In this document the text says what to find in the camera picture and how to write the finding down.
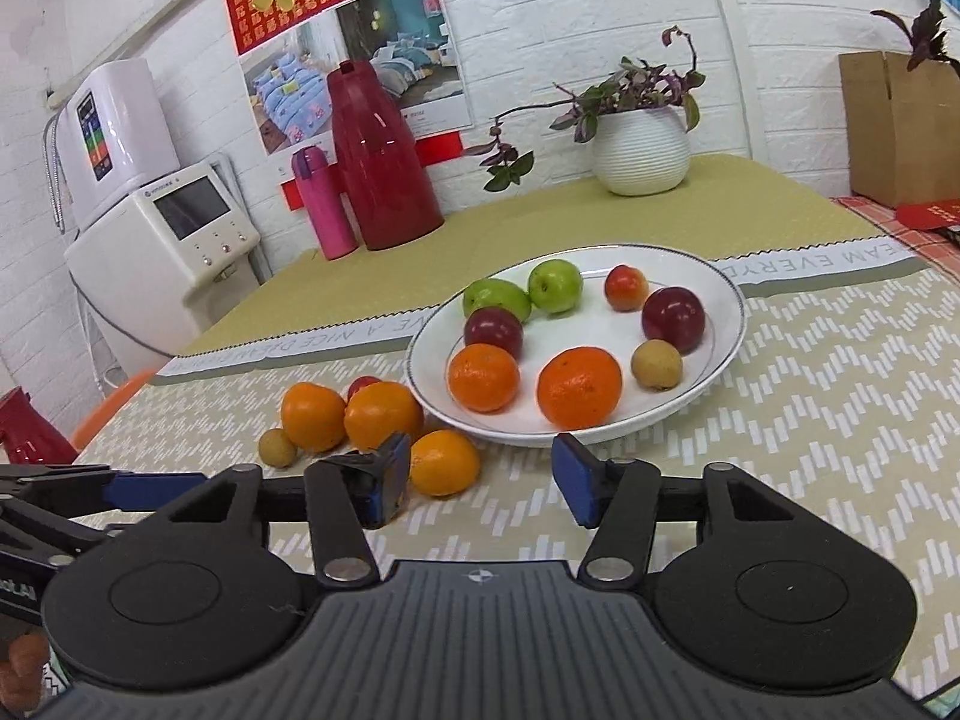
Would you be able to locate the red envelope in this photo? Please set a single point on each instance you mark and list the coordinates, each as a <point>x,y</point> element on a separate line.
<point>930,214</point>

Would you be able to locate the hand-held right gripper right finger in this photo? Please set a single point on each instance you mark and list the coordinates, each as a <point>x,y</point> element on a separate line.
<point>574,480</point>

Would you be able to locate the green plum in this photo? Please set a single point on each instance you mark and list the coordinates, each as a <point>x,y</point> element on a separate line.
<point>555,285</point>
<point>495,298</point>

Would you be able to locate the person's left hand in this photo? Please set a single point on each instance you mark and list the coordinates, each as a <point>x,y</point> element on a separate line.
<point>26,656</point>

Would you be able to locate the white appliance with screen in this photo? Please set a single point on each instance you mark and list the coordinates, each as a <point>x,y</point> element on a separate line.
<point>142,277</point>

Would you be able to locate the red thermos jug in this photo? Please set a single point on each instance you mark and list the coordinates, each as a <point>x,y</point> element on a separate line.
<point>382,172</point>

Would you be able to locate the small red plum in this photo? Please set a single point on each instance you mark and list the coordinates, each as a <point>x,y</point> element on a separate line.
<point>364,386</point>

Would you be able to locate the red checked cloth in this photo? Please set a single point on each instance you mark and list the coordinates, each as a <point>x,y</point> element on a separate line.
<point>877,214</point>

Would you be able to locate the white plate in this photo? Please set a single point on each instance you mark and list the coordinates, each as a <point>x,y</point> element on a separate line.
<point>585,322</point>

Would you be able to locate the green woven table mat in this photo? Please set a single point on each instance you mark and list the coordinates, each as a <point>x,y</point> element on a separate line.
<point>525,217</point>

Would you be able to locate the brown longan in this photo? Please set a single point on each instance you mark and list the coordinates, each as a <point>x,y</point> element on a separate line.
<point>275,448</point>
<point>657,364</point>

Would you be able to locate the large orange tangerine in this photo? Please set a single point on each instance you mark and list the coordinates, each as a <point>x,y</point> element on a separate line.
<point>580,386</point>

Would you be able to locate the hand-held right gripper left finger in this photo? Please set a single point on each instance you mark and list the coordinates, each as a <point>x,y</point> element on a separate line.
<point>394,472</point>

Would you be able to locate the pink bottle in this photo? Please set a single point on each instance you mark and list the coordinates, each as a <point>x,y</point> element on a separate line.
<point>322,202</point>

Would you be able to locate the dark red plum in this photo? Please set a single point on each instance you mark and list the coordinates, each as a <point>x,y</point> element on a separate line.
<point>673,319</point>
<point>493,331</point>

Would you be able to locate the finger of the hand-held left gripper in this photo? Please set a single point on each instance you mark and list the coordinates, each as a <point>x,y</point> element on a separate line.
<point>150,491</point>
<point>45,536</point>

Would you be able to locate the purple leaf plant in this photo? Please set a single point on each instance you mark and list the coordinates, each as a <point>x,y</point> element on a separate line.
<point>926,34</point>

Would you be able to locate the white wall water purifier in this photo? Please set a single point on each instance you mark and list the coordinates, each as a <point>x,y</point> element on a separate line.
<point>112,142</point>

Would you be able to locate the cardboard box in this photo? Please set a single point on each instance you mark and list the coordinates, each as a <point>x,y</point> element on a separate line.
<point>900,135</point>

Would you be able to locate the red and yellow plum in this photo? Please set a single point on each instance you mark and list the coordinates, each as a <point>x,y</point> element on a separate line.
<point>626,287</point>

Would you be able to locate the potted plant in white pot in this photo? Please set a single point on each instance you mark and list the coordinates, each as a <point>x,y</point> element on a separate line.
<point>641,150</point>

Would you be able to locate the wall poster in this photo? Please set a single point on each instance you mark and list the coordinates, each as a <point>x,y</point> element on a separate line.
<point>300,0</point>

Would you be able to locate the chevron patterned table cloth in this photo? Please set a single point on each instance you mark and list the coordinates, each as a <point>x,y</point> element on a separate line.
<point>825,405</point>

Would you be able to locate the red plastic object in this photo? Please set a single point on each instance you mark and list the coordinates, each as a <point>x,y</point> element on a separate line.
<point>26,431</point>

